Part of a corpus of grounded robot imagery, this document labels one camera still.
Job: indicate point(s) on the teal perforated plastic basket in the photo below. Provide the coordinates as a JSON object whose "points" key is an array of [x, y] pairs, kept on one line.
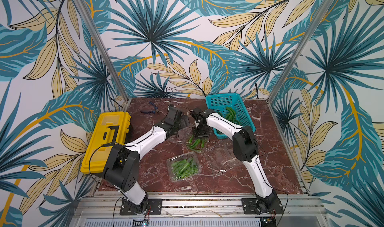
{"points": [[219, 102]]}

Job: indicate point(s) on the right aluminium frame post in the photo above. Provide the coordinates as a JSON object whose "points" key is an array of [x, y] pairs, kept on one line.
{"points": [[313, 25]]}

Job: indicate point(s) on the white vented front panel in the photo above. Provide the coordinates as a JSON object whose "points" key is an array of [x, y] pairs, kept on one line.
{"points": [[173, 222]]}

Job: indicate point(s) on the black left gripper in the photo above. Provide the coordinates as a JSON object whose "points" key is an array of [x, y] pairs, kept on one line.
{"points": [[184, 123]]}

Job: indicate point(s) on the green peppers in basket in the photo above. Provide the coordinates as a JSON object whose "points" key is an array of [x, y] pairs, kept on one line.
{"points": [[231, 115]]}

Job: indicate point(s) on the yellow plastic toolbox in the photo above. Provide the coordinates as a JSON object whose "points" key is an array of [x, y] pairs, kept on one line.
{"points": [[110, 128]]}

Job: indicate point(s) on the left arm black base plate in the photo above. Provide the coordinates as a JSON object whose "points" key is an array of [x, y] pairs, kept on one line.
{"points": [[153, 207]]}

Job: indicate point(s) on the blue handled pliers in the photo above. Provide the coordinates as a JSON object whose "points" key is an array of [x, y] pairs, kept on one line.
{"points": [[153, 110]]}

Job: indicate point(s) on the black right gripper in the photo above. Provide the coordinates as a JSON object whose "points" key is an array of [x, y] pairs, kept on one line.
{"points": [[200, 129]]}

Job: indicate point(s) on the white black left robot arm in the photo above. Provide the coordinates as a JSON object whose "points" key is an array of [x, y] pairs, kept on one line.
{"points": [[122, 167]]}

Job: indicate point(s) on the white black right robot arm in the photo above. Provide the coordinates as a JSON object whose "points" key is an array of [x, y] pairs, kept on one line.
{"points": [[246, 150]]}

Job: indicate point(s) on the clear clamshell pepper container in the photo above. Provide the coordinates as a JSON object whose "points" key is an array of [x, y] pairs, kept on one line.
{"points": [[183, 166], [198, 145]]}

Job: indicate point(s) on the aluminium frame post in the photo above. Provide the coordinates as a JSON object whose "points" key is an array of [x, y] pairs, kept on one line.
{"points": [[313, 25], [94, 33]]}

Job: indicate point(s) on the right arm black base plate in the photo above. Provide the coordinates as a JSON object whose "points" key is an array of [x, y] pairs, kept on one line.
{"points": [[254, 206]]}

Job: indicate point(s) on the left aluminium frame post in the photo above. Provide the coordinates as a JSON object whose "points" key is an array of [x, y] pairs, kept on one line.
{"points": [[94, 33]]}

